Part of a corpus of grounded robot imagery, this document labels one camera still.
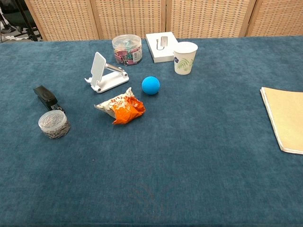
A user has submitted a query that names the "black tripod stand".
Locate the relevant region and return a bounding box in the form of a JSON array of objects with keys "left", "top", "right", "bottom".
[{"left": 0, "top": 0, "right": 43, "bottom": 42}]

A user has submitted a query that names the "white folding phone stand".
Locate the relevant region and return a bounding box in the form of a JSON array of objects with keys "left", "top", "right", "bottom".
[{"left": 84, "top": 52, "right": 130, "bottom": 94}]

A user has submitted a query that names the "floral paper cup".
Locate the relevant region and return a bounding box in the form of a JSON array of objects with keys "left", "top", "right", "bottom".
[{"left": 173, "top": 41, "right": 198, "bottom": 76}]

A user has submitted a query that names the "woven rattan folding screen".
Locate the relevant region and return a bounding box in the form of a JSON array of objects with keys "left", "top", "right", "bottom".
[{"left": 24, "top": 0, "right": 303, "bottom": 42}]

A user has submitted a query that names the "white adapter box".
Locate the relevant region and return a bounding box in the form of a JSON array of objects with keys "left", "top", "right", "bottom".
[{"left": 145, "top": 31, "right": 179, "bottom": 63}]

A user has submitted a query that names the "clear paper clip jar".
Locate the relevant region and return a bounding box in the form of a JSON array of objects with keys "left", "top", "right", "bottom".
[{"left": 38, "top": 110, "right": 71, "bottom": 140}]

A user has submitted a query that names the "blue table cloth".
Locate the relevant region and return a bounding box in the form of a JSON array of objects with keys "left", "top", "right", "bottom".
[{"left": 0, "top": 35, "right": 303, "bottom": 227}]

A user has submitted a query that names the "clear binder clip jar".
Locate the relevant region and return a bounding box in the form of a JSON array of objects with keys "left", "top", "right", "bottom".
[{"left": 112, "top": 34, "right": 143, "bottom": 66}]

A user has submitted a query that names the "black stapler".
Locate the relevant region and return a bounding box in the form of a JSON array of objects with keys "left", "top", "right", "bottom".
[{"left": 33, "top": 85, "right": 65, "bottom": 114}]

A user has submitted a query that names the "orange crumpled snack bag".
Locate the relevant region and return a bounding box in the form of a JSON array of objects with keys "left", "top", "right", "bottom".
[{"left": 94, "top": 87, "right": 146, "bottom": 125}]

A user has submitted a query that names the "blue ball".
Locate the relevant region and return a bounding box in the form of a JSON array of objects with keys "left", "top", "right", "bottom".
[{"left": 141, "top": 76, "right": 161, "bottom": 96}]

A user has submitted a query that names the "tan paper notebook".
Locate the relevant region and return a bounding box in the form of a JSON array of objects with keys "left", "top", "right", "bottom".
[{"left": 260, "top": 87, "right": 303, "bottom": 155}]

